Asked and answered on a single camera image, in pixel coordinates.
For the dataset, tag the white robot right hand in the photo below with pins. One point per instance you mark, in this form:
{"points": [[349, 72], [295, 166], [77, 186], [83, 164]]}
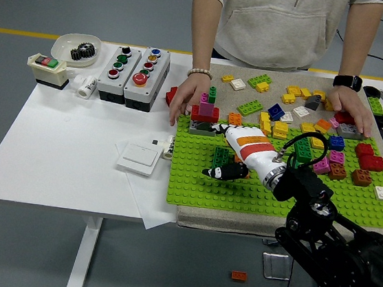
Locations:
{"points": [[253, 147]]}

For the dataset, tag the person's right hand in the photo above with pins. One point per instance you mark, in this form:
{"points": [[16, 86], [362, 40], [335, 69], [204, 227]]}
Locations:
{"points": [[187, 92]]}

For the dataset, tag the person's left hand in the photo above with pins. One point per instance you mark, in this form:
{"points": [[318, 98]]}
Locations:
{"points": [[350, 102]]}

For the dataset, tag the dark green long brick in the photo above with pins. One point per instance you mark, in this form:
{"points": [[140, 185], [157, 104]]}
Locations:
{"points": [[220, 155], [303, 152]]}

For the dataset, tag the magenta square brick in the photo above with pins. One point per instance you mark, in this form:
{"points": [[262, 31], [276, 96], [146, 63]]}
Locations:
{"points": [[322, 165]]}

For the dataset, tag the green baseplate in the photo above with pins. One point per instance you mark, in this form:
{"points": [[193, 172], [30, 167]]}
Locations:
{"points": [[189, 191]]}

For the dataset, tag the person's right forearm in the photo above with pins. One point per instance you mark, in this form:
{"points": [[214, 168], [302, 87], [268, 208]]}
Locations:
{"points": [[204, 34]]}

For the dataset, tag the person's left forearm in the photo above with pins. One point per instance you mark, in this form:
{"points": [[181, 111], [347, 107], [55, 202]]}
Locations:
{"points": [[357, 41]]}

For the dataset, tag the red cross-shaped brick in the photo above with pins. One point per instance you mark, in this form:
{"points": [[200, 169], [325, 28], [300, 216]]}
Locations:
{"points": [[171, 96]]}

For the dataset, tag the red curved brick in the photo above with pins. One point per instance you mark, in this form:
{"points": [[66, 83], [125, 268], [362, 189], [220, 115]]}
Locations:
{"points": [[343, 118]]}

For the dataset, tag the orange long brick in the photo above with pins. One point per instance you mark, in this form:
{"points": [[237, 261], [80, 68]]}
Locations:
{"points": [[239, 276], [235, 118], [237, 158]]}

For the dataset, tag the red tower brick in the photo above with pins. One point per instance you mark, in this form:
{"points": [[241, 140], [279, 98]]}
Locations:
{"points": [[195, 112]]}

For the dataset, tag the pink tower brick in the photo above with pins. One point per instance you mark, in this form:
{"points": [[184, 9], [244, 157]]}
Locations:
{"points": [[205, 108]]}

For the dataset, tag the small green tower brick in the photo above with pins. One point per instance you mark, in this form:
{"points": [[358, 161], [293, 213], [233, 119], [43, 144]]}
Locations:
{"points": [[211, 95]]}

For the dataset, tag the small pink brick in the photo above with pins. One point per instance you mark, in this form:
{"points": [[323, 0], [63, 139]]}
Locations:
{"points": [[334, 122]]}

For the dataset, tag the lime green long brick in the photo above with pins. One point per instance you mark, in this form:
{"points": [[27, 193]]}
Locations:
{"points": [[249, 108], [257, 80], [279, 142]]}

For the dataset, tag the grey long brick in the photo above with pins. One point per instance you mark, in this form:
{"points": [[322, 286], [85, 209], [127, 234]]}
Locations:
{"points": [[348, 131]]}

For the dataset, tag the orange square brick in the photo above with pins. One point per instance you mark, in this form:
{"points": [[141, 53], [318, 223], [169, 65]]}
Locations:
{"points": [[323, 125]]}

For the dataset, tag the dark grey slope brick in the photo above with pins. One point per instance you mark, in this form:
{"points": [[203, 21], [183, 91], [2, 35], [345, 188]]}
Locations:
{"points": [[313, 103]]}

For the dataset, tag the grey tower base brick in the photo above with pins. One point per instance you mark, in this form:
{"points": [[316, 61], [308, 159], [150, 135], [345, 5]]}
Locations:
{"points": [[194, 130]]}

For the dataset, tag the dark blue brick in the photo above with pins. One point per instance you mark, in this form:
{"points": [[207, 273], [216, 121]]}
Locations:
{"points": [[276, 111]]}

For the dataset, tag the blue square brick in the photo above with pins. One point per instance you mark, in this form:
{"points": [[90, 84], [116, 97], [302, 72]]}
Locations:
{"points": [[335, 143]]}

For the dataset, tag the white tile brick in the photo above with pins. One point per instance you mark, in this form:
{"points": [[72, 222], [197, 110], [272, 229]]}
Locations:
{"points": [[300, 111], [382, 193], [286, 117], [237, 84]]}

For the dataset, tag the red building brick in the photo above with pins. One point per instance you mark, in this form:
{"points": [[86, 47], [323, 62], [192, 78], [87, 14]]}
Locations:
{"points": [[371, 163], [363, 150]]}

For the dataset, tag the pink square brick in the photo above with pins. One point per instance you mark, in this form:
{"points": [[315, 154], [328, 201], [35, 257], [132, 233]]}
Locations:
{"points": [[336, 157]]}

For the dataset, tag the brown square brick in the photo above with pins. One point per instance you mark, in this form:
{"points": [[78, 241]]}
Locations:
{"points": [[337, 171], [361, 177]]}

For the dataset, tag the black wristwatch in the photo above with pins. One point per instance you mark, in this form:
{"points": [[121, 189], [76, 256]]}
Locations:
{"points": [[347, 81]]}

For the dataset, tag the grey emergency stop button box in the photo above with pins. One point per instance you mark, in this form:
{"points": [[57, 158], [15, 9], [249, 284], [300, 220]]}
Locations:
{"points": [[158, 74]]}

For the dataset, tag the small grey chip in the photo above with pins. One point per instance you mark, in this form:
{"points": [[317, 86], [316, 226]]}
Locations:
{"points": [[154, 142]]}

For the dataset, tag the white printed cylinder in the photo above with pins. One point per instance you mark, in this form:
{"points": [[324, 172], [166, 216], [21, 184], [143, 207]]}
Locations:
{"points": [[168, 149]]}

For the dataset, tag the grey-brown mat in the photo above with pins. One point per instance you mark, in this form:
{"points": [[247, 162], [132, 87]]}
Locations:
{"points": [[277, 91]]}

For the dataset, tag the grey four-button box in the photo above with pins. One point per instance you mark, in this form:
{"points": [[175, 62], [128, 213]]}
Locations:
{"points": [[108, 87]]}

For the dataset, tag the white pipe fitting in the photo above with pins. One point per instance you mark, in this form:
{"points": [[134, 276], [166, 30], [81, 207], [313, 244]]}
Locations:
{"points": [[86, 88]]}

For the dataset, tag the person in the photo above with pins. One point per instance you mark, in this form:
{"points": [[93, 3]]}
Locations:
{"points": [[277, 28]]}

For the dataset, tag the black metal gear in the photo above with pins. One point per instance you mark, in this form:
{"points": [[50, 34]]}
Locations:
{"points": [[82, 52]]}

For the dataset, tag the white paper sheet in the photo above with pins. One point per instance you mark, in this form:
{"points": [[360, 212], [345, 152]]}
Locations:
{"points": [[149, 208]]}

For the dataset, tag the metal floor socket plate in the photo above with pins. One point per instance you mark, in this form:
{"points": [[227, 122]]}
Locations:
{"points": [[272, 267]]}

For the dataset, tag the white plastic tray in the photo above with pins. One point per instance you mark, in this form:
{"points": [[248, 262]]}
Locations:
{"points": [[62, 45]]}

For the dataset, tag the white wall switch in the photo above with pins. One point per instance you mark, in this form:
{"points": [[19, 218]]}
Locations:
{"points": [[138, 158]]}

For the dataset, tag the cream red-green switch box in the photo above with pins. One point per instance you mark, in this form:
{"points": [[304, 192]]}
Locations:
{"points": [[47, 71]]}

